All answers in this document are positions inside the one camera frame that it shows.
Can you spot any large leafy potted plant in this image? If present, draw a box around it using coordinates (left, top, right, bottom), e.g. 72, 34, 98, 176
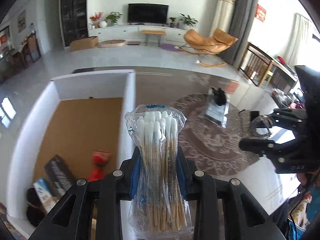
179, 14, 198, 30

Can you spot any black cardboard box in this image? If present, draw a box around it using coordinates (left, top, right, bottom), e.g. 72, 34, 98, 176
44, 154, 78, 198

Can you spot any grey curtain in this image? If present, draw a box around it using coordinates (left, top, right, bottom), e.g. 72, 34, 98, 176
220, 0, 260, 65

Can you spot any red packet bundle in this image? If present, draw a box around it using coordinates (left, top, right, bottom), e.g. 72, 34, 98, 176
87, 151, 111, 182

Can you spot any person's right hand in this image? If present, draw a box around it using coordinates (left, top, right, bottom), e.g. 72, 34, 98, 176
297, 172, 314, 193

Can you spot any clear plastic packet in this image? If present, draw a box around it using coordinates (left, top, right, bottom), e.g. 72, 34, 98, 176
203, 87, 230, 128

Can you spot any patterned fabric hair bow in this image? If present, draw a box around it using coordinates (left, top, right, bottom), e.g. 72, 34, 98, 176
228, 109, 260, 133

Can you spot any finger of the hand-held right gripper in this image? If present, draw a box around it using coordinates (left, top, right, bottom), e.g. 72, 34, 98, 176
265, 109, 308, 131
239, 138, 304, 165

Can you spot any dark glass display cabinet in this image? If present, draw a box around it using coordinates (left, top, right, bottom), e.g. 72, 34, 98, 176
60, 0, 88, 47

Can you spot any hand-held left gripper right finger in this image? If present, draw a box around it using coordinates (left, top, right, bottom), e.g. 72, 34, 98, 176
176, 147, 287, 240

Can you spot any blue white medicine box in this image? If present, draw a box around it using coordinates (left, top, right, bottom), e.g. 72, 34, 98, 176
32, 177, 60, 214

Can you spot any brown cardboard box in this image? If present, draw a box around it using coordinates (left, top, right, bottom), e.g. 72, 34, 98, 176
69, 36, 99, 52

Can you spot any beige round cushion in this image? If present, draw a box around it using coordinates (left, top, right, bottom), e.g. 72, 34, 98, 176
97, 39, 126, 48

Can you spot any white television cabinet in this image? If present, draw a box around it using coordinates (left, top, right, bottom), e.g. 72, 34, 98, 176
88, 24, 193, 46

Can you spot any black velvet hair scrunchie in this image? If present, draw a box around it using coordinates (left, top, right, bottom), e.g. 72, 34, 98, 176
211, 87, 227, 106

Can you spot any framed wall painting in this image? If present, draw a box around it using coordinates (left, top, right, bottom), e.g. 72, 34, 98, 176
17, 10, 27, 33

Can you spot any person's patterned clothing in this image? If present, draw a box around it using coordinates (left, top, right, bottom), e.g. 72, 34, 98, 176
287, 185, 320, 240

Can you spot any orange lounge chair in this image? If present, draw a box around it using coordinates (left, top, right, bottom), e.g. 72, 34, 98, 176
184, 28, 239, 67

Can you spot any white storage box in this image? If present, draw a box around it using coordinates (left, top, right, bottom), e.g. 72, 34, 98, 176
6, 69, 137, 230

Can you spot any red wall decoration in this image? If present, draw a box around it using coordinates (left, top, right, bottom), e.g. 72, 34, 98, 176
255, 4, 267, 23

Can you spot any red flower arrangement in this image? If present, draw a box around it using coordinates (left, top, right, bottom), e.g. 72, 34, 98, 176
89, 12, 104, 29

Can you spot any black fluffy beaded hair scrunchie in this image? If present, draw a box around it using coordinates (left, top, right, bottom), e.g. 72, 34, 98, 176
26, 187, 48, 228

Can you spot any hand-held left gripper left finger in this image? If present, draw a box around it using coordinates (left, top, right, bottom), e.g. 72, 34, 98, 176
29, 146, 140, 240

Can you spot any purple round floor mat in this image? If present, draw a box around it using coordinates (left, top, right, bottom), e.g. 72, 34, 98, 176
159, 43, 183, 52

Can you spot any white sheer curtain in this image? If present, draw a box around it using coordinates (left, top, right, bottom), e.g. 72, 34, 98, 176
285, 14, 315, 68

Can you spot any white interior door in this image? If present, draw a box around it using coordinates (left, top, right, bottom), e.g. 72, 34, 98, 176
45, 0, 62, 53

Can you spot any covered standing air conditioner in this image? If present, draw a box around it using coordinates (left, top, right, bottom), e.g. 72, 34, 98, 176
211, 0, 237, 39

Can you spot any cotton swab packet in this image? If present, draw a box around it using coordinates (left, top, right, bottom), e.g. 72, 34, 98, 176
125, 104, 193, 238

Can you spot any green plant in teal pot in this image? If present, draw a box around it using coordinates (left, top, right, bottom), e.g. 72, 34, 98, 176
105, 11, 123, 26

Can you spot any black flat television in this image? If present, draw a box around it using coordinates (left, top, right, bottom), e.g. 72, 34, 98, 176
127, 3, 169, 25

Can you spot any pile of bags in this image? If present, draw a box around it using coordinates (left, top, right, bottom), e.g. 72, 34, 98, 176
271, 87, 305, 110

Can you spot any wooden stool with metal legs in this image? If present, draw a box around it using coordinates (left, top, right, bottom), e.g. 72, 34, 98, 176
141, 29, 167, 47

